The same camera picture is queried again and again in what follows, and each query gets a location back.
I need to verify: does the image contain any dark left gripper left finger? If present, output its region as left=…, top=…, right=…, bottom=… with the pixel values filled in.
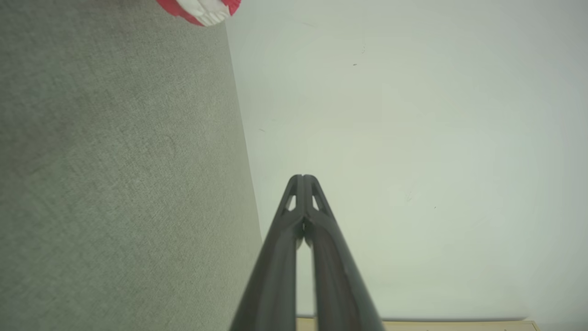
left=230, top=175, right=304, bottom=331

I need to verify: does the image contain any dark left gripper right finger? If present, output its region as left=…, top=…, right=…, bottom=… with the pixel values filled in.
left=304, top=175, right=384, bottom=331

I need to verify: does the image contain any red white basketball jersey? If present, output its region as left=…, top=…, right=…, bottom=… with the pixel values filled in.
left=156, top=0, right=242, bottom=27

